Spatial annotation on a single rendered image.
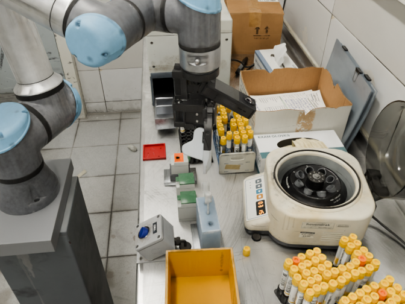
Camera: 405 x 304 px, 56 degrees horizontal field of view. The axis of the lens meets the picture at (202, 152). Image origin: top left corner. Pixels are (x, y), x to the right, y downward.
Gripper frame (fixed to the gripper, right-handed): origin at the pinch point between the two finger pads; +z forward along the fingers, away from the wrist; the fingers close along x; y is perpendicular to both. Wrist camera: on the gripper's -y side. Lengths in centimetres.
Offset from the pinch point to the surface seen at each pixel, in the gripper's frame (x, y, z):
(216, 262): 17.0, -2.5, 15.7
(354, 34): -54, -39, -6
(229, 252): 16.6, -5.0, 12.4
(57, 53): -158, 116, 51
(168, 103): -42.8, 18.5, 14.5
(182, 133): -30.4, 12.1, 17.5
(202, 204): 5.4, 1.7, 10.9
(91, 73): -168, 100, 70
